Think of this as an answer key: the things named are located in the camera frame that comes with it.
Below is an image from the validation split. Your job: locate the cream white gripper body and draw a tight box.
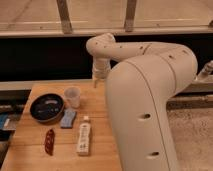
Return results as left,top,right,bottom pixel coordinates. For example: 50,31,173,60
92,58,111,87

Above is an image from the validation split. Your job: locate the white labelled bottle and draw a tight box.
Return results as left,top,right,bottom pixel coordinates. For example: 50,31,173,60
77,116,91,156

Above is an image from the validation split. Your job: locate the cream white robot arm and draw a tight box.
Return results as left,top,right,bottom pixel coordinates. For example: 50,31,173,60
86,33,197,171

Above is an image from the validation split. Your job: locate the translucent plastic cup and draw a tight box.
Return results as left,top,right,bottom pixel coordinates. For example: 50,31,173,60
64,87,80,108

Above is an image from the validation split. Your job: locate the blue sponge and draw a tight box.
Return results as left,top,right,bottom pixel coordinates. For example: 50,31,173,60
60,108,76,128

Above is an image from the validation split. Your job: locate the dark round bowl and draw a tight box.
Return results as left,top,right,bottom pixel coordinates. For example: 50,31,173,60
30,93,64,123

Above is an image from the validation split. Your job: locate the red chili pepper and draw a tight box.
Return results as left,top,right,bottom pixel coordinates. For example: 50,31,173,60
44,129,55,155

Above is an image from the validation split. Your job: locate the blue box beside table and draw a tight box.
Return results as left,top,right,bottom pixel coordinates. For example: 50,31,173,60
0,115,12,130

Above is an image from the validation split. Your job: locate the left metal window post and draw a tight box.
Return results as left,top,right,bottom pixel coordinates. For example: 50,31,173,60
56,0,72,34

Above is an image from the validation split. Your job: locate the metal window post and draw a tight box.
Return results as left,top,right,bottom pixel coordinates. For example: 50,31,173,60
124,0,137,32
56,0,72,34

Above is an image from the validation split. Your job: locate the right metal window post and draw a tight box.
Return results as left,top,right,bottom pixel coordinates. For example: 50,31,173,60
124,0,137,32

